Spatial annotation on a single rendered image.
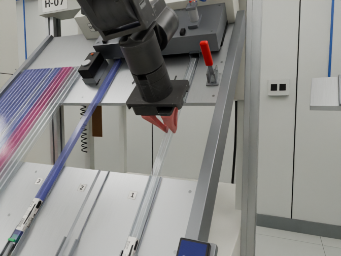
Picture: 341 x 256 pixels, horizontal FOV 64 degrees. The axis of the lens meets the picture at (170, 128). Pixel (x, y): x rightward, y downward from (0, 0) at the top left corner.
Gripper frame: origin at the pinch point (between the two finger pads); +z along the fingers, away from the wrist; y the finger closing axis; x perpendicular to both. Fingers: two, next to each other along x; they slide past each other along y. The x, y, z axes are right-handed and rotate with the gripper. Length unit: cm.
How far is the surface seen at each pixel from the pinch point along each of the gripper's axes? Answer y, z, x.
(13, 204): 27.9, 2.4, 19.9
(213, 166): -10.0, 1.1, 7.6
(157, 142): 87, 138, -111
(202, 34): -2.7, -7.2, -22.6
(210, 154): -9.2, 0.1, 5.8
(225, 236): -6.4, 39.5, 3.4
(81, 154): 175, 151, -99
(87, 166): 58, 46, -18
